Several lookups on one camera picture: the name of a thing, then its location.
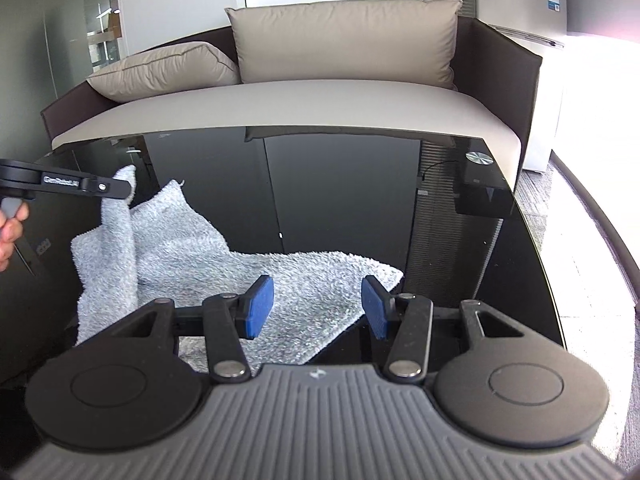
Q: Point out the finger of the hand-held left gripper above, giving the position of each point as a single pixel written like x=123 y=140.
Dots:
x=85 y=183

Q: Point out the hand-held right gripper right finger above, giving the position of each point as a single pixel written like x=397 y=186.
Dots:
x=375 y=310

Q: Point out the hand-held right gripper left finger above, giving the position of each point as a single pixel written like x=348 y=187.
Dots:
x=257 y=305

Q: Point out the grey terry towel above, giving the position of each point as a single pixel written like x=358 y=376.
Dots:
x=200 y=260

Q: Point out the person's left hand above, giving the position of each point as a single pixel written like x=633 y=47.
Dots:
x=9 y=240

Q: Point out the small beige sofa cushion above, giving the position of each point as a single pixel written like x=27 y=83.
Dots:
x=165 y=70

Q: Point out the black box under table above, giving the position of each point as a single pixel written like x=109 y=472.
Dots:
x=482 y=197

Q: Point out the round silver table fitting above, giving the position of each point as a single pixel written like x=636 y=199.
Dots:
x=478 y=157

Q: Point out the brown and beige sofa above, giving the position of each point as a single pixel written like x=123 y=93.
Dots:
x=300 y=105

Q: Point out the large beige sofa cushion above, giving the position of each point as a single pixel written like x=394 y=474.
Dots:
x=345 y=45

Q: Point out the silver refrigerator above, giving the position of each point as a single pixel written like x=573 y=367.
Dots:
x=520 y=5

